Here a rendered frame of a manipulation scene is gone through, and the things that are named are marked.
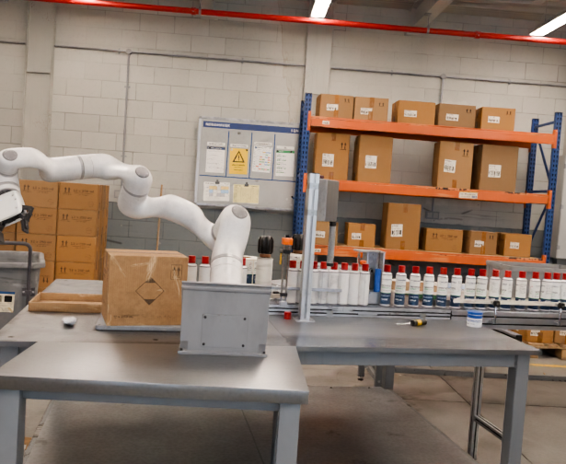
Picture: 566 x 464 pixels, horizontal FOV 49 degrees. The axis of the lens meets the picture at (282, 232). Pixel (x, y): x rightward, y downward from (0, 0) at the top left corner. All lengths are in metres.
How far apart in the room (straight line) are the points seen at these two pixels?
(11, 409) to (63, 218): 4.31
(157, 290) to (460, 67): 6.05
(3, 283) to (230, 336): 2.88
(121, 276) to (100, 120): 5.32
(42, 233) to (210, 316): 4.22
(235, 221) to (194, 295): 0.37
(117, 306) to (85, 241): 3.72
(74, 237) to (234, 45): 2.99
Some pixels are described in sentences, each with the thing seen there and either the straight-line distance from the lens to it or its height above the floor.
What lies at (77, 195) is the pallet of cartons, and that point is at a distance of 6.15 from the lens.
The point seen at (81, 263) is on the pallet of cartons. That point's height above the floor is 0.63.
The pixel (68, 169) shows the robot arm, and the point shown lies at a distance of 2.39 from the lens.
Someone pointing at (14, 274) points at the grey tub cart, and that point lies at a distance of 4.79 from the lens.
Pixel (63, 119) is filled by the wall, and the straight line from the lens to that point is 7.76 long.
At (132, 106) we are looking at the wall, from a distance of 7.60.
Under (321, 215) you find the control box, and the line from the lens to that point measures 2.80.
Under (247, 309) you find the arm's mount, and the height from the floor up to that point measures 0.99.
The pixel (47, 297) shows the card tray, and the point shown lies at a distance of 3.08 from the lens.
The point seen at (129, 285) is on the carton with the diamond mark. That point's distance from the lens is 2.45.
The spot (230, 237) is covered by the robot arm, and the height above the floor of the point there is 1.22.
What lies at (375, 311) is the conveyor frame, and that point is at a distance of 3.07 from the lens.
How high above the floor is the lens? 1.37
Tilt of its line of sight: 3 degrees down
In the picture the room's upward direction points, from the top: 4 degrees clockwise
